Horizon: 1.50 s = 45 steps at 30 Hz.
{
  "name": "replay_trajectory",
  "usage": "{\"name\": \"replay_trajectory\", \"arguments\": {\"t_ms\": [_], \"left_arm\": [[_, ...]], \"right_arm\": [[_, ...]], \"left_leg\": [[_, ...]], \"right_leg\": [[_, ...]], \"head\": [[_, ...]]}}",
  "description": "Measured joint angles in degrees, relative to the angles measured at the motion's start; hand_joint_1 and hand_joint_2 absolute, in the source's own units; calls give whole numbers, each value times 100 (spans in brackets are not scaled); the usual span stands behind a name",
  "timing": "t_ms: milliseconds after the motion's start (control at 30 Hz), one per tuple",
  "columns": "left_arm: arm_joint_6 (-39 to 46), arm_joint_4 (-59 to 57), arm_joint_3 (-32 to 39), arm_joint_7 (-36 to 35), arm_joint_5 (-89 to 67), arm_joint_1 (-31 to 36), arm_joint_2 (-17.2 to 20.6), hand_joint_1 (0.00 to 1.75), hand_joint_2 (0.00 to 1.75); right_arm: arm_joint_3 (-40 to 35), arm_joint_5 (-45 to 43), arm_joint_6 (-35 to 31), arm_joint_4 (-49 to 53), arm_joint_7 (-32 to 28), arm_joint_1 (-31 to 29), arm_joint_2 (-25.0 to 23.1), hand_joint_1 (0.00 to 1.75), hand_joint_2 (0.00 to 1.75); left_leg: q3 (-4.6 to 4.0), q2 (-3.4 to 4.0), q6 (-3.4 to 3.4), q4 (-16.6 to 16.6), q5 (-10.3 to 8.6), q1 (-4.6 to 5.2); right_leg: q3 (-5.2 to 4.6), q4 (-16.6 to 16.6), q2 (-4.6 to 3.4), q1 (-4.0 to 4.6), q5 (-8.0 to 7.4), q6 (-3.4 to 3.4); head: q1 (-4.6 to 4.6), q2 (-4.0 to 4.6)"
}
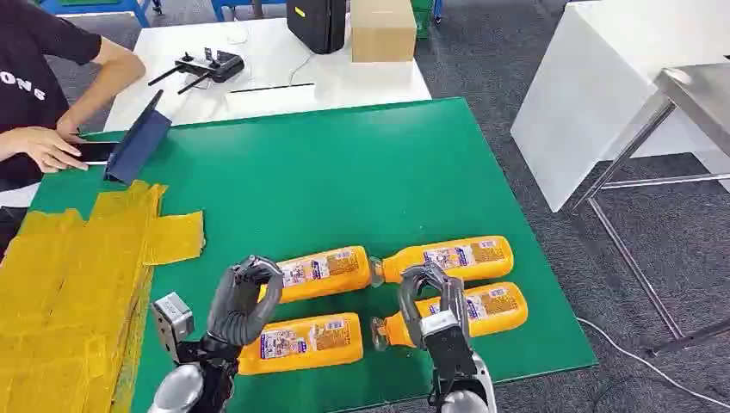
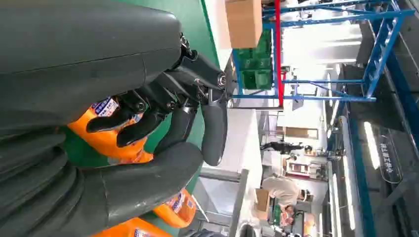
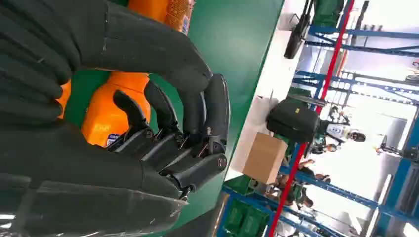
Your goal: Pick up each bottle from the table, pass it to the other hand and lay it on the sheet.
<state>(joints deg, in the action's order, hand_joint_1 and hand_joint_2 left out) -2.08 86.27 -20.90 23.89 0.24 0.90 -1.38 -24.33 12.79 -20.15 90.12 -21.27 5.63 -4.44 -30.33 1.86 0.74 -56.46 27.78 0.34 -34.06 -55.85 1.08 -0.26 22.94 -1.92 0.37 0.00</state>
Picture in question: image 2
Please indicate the green plastic crate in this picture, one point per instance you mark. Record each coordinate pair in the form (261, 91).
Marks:
(257, 80)
(265, 39)
(253, 59)

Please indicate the small cardboard box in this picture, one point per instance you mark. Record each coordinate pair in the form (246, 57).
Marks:
(262, 200)

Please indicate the brown framed board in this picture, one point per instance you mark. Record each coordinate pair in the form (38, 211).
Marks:
(301, 132)

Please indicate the brown cardboard box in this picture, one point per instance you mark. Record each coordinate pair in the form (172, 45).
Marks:
(244, 23)

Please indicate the steel bench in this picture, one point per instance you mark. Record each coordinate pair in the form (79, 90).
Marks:
(240, 196)

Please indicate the orange drink bottle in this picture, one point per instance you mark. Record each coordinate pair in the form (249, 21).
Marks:
(178, 212)
(104, 145)
(131, 231)

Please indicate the blue metal rack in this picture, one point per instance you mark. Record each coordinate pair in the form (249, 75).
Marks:
(381, 49)

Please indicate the white table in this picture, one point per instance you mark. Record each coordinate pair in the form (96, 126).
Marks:
(218, 54)

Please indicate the long ceiling lamp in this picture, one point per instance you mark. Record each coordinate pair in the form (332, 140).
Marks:
(372, 145)

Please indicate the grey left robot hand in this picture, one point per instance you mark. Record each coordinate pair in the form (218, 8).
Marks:
(82, 49)

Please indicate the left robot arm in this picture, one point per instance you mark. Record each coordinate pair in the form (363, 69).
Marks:
(32, 186)

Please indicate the clear hanging sign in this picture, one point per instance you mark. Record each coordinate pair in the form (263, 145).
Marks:
(389, 160)

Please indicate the person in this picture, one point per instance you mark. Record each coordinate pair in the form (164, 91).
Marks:
(281, 189)
(287, 216)
(281, 147)

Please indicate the red pole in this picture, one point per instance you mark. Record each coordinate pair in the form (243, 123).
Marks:
(279, 49)

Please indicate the blue steel column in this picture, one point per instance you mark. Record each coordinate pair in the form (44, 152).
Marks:
(360, 170)

